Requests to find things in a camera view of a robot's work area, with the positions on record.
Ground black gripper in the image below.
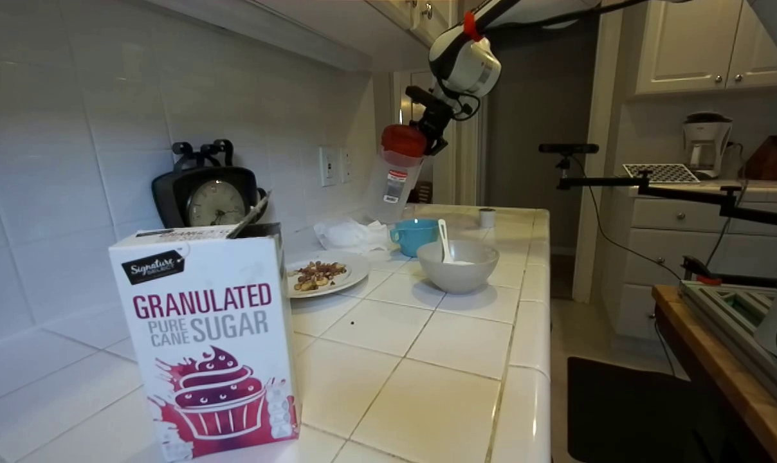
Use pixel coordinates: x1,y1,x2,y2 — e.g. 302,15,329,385
405,82,461,156

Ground translucent pitcher with red lid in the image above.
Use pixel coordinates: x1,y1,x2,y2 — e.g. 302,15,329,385
365,123,433,216

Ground teal measuring cup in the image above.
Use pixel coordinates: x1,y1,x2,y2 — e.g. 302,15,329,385
390,216,442,261

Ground white plastic spoon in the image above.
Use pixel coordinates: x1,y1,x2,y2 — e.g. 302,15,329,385
436,216,458,268

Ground white plastic bag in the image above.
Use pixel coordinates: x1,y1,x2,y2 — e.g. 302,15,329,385
311,216,396,258

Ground beige ceramic bowl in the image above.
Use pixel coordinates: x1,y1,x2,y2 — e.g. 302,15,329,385
414,236,503,297

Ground white plate with food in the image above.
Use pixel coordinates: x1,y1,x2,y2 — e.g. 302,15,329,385
283,254,374,304

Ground white base cabinets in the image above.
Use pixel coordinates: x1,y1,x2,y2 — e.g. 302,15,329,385
614,189,777,342

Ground white coffee maker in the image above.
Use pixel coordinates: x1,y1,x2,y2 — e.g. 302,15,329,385
682,110,736,180

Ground granulated sugar box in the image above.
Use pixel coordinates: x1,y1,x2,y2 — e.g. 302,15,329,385
105,221,302,463

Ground black floor mat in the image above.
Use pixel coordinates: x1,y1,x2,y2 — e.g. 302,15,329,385
566,354,711,463

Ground wooden knife block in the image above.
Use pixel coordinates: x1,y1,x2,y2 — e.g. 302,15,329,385
738,120,777,183

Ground grey robot control unit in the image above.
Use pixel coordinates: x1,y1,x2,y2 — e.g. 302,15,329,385
679,276,777,416

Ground wooden table top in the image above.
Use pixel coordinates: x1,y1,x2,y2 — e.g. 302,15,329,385
651,284,777,463

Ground white wall outlet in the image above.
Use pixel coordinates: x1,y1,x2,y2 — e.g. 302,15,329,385
318,144,343,190

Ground black stereo camera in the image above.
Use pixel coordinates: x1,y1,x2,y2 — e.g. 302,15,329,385
539,142,603,159

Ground white upper wall cabinets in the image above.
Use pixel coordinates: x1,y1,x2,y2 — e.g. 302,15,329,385
147,0,461,78

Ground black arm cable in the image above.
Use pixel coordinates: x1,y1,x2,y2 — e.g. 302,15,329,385
490,0,651,30

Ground black camera cable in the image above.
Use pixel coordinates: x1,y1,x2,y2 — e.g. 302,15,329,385
583,183,692,289

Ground wire cooling rack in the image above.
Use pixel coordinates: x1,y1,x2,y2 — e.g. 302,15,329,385
621,159,706,189

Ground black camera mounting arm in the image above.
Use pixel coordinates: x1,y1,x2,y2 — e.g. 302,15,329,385
556,156,777,232

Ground white corner wall cabinets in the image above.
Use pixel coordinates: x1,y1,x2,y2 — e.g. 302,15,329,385
634,0,777,98

